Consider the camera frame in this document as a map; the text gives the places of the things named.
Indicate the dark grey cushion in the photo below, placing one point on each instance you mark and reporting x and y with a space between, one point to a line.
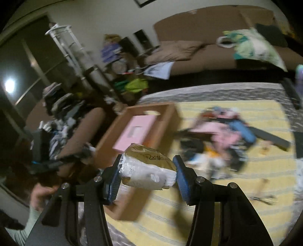
272 34

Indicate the yellow checked tablecloth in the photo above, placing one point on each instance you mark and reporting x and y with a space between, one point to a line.
236 201

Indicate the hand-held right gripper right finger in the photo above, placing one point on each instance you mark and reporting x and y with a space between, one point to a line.
181 181

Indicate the person's left hand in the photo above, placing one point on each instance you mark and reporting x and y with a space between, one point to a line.
41 194

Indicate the round tin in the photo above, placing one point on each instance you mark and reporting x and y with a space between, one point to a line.
120 66

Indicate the brown white packet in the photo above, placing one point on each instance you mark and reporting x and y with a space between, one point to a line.
146 170

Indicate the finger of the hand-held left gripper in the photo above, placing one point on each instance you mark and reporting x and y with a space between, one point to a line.
75 155

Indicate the framed wall picture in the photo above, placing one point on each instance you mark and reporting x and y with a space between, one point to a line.
144 2

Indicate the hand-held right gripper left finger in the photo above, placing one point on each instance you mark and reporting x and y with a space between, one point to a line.
115 179

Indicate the brown armchair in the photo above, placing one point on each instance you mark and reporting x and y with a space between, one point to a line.
90 123

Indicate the pink cloth item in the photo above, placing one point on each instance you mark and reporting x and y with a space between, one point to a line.
213 132

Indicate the purple green ball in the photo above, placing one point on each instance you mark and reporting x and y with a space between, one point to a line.
300 75

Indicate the brown cushion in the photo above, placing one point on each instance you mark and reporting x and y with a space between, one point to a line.
175 50

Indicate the brown cardboard box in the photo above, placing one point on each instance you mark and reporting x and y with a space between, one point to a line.
163 127

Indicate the pink box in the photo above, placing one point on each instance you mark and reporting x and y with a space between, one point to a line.
135 132

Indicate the black flat bar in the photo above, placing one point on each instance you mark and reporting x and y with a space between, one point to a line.
272 138

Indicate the blue case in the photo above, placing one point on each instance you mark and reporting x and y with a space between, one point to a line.
243 132

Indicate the person's left forearm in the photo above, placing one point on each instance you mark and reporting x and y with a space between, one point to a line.
21 227

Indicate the green patterned pillow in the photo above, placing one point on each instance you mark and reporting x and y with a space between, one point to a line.
255 49

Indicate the stack of blue boxes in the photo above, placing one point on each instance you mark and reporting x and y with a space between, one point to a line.
110 53

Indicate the printed paper sheet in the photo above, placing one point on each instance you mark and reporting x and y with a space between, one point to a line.
158 69

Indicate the white rack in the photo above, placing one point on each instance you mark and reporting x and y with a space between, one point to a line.
71 54

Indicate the brown sofa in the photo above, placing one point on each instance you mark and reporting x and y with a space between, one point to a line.
213 59

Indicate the pile of clothes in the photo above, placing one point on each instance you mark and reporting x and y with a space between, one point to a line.
59 113

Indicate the green bag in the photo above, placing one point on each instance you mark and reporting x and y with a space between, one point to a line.
136 85

